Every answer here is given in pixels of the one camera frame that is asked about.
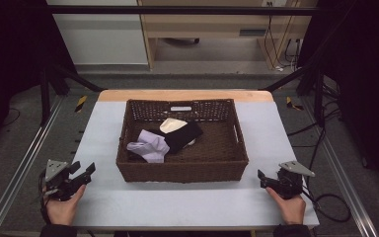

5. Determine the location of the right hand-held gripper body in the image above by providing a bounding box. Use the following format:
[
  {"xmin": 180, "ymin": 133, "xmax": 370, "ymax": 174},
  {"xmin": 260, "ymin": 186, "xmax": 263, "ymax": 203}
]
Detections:
[{"xmin": 264, "ymin": 160, "xmax": 316, "ymax": 200}]

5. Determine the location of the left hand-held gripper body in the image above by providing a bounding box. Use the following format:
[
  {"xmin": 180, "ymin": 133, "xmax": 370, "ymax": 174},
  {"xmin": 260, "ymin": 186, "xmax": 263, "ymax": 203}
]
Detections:
[{"xmin": 40, "ymin": 159, "xmax": 87, "ymax": 202}]

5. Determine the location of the lilac cloth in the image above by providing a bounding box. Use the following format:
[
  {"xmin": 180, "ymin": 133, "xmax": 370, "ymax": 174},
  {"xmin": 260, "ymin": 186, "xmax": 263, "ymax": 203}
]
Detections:
[{"xmin": 126, "ymin": 128, "xmax": 171, "ymax": 164}]

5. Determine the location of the brown wicker basket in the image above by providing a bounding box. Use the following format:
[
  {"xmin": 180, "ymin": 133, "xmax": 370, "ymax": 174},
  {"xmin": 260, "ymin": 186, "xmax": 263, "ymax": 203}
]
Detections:
[{"xmin": 115, "ymin": 98, "xmax": 250, "ymax": 184}]

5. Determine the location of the black cloth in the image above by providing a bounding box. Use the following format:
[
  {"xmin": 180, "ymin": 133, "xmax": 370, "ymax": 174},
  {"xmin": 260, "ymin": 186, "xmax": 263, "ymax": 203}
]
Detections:
[{"xmin": 160, "ymin": 120, "xmax": 204, "ymax": 155}]

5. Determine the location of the cream cloth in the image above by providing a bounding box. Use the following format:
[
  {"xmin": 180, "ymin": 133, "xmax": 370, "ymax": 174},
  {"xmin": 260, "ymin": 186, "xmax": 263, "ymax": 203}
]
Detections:
[{"xmin": 159, "ymin": 118, "xmax": 197, "ymax": 148}]

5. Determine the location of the person's left hand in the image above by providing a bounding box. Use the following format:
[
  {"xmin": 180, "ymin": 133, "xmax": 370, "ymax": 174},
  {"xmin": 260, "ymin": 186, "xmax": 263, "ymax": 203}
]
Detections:
[{"xmin": 45, "ymin": 184, "xmax": 87, "ymax": 227}]

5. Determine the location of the person's right hand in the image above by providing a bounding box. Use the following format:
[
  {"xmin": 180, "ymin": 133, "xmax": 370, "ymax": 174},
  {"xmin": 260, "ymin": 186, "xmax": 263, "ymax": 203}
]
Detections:
[{"xmin": 265, "ymin": 186, "xmax": 307, "ymax": 226}]

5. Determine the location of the yellow black striped tape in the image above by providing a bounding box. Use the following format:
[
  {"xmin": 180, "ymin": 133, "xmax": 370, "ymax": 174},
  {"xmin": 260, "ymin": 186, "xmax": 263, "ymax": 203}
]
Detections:
[
  {"xmin": 285, "ymin": 96, "xmax": 305, "ymax": 112},
  {"xmin": 74, "ymin": 95, "xmax": 89, "ymax": 114}
]

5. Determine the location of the light blue table mat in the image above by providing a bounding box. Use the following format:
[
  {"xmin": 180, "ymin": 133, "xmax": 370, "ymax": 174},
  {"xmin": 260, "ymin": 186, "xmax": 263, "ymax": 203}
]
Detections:
[{"xmin": 69, "ymin": 100, "xmax": 320, "ymax": 229}]

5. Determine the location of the wooden table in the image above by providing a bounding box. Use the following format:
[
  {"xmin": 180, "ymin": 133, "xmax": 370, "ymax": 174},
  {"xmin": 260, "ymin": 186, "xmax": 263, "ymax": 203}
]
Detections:
[{"xmin": 97, "ymin": 89, "xmax": 274, "ymax": 104}]

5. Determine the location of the white cabinet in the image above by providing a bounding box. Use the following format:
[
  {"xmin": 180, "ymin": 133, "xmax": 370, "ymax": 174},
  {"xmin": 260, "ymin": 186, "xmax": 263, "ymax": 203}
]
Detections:
[{"xmin": 45, "ymin": 0, "xmax": 150, "ymax": 66}]

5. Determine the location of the wooden desk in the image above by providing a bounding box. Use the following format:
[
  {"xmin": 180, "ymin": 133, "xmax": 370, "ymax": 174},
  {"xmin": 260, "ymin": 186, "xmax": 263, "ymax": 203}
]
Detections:
[{"xmin": 137, "ymin": 0, "xmax": 318, "ymax": 71}]

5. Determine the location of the aluminium rail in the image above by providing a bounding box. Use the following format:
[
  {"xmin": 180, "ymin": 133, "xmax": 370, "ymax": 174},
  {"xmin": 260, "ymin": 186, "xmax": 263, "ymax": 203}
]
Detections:
[
  {"xmin": 300, "ymin": 97, "xmax": 379, "ymax": 237},
  {"xmin": 0, "ymin": 95, "xmax": 65, "ymax": 237}
]

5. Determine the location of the black cable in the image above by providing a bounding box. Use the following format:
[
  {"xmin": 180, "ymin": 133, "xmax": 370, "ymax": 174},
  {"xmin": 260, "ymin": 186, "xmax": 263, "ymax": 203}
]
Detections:
[
  {"xmin": 287, "ymin": 108, "xmax": 343, "ymax": 189},
  {"xmin": 300, "ymin": 189, "xmax": 352, "ymax": 223}
]

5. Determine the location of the black metal frame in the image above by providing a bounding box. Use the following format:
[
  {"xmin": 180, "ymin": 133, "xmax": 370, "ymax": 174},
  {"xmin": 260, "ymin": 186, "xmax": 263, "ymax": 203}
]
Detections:
[{"xmin": 38, "ymin": 4, "xmax": 327, "ymax": 127}]

